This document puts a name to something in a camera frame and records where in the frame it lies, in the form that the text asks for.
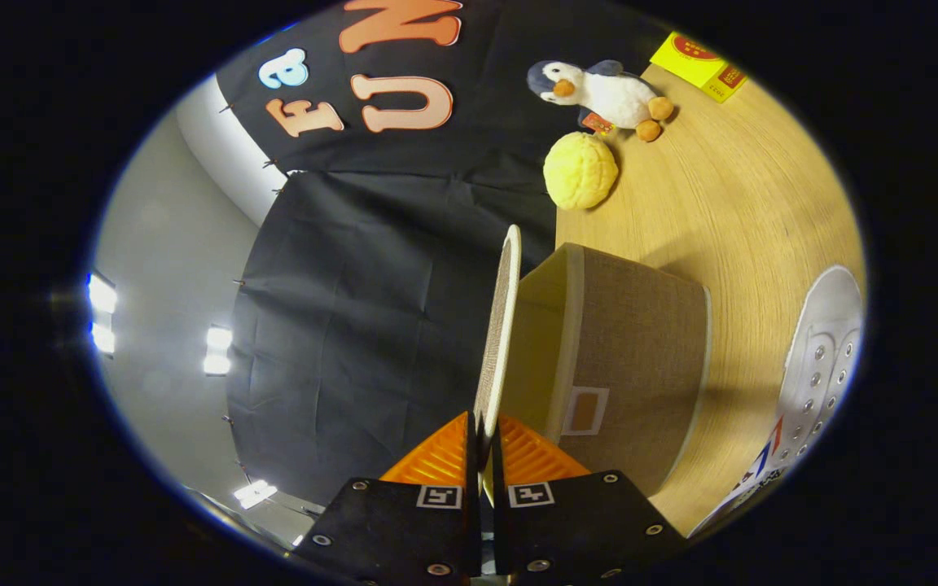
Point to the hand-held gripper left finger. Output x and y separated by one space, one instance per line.
473 521

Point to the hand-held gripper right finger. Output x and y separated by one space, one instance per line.
501 521

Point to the beige fabric storage box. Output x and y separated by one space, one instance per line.
632 342

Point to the white canvas shoe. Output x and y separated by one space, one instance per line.
819 366

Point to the ceiling light panel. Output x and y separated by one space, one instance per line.
255 493
218 338
103 295

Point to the yellow bun-shaped plush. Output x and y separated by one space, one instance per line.
579 171

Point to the penguin plush toy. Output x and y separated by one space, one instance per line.
615 98

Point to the yellow book with red circle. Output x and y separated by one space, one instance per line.
693 63

